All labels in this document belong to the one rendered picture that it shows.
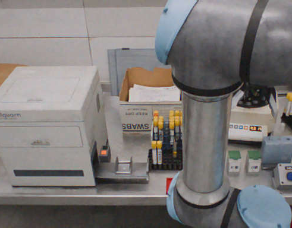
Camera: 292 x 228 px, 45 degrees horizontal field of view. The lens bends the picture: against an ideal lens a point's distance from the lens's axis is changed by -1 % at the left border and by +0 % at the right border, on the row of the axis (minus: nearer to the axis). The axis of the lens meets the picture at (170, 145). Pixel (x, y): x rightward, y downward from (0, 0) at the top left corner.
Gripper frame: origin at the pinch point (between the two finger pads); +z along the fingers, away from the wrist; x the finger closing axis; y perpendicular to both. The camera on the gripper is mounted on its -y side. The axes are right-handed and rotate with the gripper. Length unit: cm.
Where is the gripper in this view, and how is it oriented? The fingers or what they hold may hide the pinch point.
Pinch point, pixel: (250, 114)
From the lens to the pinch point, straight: 115.7
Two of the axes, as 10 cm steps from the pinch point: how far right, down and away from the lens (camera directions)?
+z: -0.3, 7.9, 6.1
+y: -1.3, 6.0, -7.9
